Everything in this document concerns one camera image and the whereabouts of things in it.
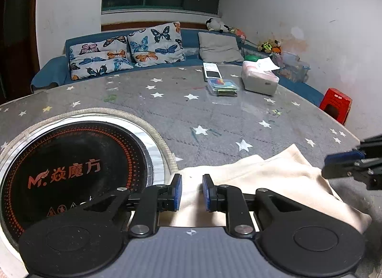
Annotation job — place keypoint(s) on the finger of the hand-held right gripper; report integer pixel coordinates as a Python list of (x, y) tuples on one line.
[(346, 156), (337, 170)]

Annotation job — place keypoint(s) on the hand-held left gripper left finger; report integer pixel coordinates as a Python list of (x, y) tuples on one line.
[(178, 192)]

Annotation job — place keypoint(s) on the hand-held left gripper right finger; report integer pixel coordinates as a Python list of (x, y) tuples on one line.
[(206, 192)]

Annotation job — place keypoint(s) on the cream cloth garment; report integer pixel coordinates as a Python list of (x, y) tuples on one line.
[(268, 170)]

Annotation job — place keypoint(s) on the red plastic stool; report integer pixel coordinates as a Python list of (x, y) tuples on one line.
[(335, 99)]

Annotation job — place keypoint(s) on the grey star-print table cover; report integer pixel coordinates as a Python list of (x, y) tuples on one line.
[(185, 116)]

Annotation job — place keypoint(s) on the clear plastic storage bin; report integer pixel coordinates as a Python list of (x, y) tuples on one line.
[(294, 67)]

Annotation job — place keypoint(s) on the clear box of coloured cards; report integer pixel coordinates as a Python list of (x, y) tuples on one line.
[(223, 86)]

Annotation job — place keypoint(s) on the round black induction cooktop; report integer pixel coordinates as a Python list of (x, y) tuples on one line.
[(74, 152)]

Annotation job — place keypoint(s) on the pink and white tissue box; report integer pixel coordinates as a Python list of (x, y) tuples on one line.
[(259, 81)]

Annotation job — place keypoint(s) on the white remote control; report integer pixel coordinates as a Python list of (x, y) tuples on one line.
[(211, 70)]

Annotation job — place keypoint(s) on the yellow and orange plush toy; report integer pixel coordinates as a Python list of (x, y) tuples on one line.
[(270, 46)]

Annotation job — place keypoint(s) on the green plastic item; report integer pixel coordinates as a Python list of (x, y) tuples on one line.
[(251, 57)]

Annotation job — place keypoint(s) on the grey pillow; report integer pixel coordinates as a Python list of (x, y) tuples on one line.
[(218, 46)]

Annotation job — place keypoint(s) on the square butterfly print pillow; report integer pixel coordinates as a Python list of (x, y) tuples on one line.
[(155, 45)]

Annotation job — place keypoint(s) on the blue sofa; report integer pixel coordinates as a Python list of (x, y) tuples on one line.
[(191, 37)]

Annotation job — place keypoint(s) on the wide butterfly print pillow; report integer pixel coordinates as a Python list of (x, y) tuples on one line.
[(95, 60)]

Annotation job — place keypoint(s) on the pink plush toy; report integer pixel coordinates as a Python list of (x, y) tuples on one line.
[(238, 33)]

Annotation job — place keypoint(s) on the black and white plush toy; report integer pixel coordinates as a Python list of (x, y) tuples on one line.
[(216, 24)]

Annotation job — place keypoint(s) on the dark wooden door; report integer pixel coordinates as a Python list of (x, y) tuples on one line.
[(16, 33)]

